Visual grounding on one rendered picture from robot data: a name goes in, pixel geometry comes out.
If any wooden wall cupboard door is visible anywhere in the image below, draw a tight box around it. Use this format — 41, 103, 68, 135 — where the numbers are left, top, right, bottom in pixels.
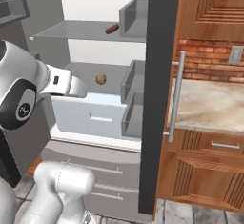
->
173, 0, 244, 42

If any wooden base cupboard door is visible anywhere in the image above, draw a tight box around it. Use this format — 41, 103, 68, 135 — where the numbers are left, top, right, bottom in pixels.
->
155, 151, 244, 214

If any silver fridge door handle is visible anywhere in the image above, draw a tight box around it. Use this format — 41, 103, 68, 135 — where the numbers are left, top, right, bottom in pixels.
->
167, 51, 188, 144

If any grey wall socket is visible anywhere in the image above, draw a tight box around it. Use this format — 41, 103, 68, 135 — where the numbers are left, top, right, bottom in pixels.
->
227, 45, 244, 66

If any tan round food item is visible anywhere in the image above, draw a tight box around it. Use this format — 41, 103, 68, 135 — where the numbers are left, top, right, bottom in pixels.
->
94, 72, 108, 86

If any white crisper drawer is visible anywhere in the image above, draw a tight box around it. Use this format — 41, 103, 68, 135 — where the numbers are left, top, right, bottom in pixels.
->
51, 92, 129, 140

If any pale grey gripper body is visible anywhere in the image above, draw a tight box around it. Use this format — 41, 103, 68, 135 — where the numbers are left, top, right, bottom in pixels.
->
68, 74, 89, 99

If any dark grey fridge door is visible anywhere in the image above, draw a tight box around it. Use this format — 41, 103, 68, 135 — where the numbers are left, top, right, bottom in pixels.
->
137, 0, 183, 216

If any grey door bin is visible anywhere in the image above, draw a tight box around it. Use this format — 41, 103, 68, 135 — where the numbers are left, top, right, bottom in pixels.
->
120, 92, 145, 139
118, 0, 150, 40
119, 59, 147, 104
0, 0, 31, 26

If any silver freezer drawer handle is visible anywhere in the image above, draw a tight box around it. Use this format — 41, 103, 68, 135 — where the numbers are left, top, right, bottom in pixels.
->
61, 161, 125, 175
90, 191, 125, 201

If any glass fridge shelf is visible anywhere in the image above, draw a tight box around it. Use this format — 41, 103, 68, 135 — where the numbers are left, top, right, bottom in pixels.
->
63, 61, 136, 96
29, 19, 148, 44

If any brown sausage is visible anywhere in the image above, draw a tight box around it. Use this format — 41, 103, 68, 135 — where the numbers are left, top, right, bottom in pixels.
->
104, 23, 121, 35

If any grey freezer drawer front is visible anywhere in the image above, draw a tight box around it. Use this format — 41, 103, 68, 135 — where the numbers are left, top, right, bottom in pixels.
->
40, 139, 154, 224

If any wooden drawer front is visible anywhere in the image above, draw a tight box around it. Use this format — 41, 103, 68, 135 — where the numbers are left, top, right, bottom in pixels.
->
164, 128, 244, 159

